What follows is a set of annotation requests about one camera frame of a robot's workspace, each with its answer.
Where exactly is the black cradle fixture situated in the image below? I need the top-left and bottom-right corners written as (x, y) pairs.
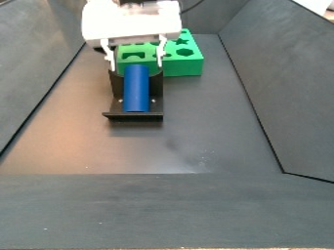
top-left (101, 71), bottom-right (163, 122)

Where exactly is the blue cylinder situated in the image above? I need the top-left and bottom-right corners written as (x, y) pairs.
top-left (123, 64), bottom-right (148, 112)

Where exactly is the green foam shape board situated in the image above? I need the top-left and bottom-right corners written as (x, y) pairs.
top-left (116, 28), bottom-right (203, 77)

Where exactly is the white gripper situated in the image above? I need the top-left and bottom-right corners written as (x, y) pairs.
top-left (81, 0), bottom-right (181, 71)

